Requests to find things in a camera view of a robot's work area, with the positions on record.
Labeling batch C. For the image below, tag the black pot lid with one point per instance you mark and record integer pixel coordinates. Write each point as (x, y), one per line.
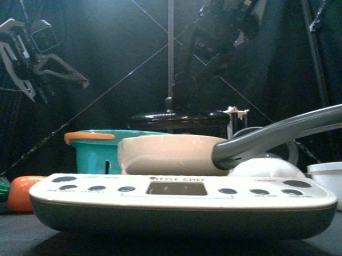
(177, 120)

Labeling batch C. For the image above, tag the white pot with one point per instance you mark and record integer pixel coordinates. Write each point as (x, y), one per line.
(328, 180)

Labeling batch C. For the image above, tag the silver toy with white top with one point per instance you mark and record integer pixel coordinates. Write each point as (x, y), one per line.
(235, 115)

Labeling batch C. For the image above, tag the white round dome toy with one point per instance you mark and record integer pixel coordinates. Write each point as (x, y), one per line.
(267, 168)

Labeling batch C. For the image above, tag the white toy stove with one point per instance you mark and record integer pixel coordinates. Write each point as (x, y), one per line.
(177, 206)

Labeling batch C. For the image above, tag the orange toy vegetable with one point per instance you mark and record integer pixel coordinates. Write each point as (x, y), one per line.
(24, 193)

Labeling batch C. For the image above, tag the green toy vegetable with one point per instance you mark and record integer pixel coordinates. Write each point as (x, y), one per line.
(2, 190)

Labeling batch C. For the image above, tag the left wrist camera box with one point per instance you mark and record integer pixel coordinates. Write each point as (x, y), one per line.
(44, 36)

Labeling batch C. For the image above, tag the grey vertical frame pole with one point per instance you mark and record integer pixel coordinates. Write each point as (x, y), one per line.
(171, 50)

